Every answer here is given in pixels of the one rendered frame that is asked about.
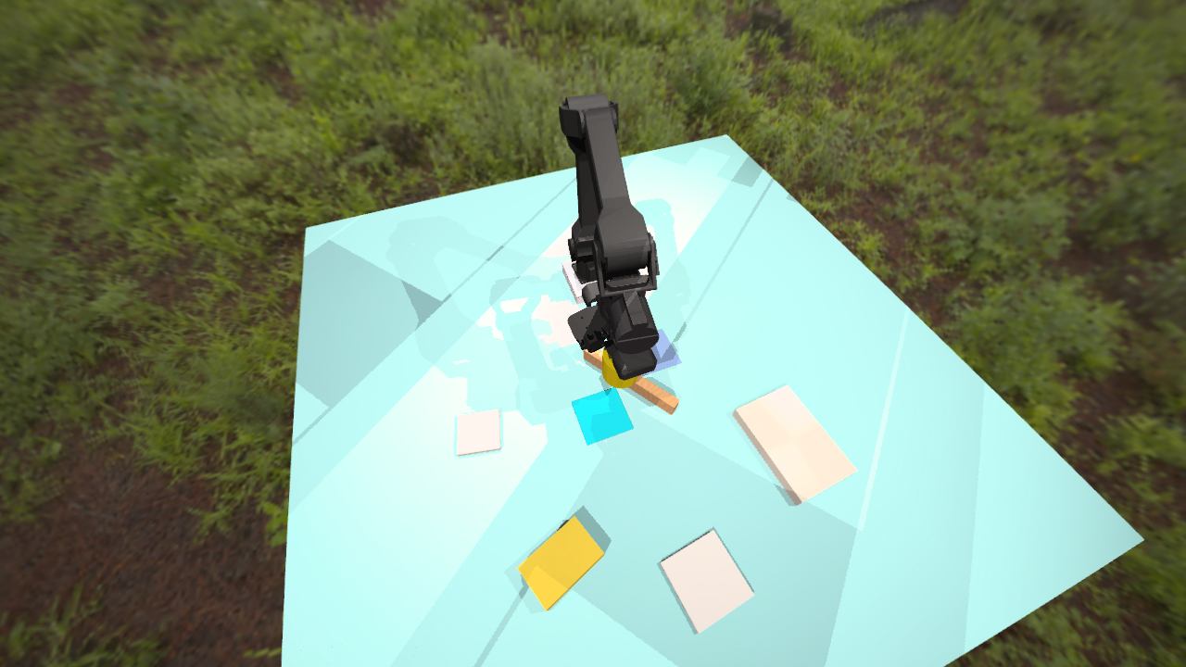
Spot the yellow flat block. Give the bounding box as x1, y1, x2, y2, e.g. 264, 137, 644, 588
518, 516, 604, 610

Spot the tan wooden bar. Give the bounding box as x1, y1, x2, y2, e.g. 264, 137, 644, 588
584, 349, 680, 415

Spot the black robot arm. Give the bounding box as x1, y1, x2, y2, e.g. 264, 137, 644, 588
559, 94, 659, 354

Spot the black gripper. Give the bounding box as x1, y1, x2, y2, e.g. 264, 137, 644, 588
582, 282, 658, 381

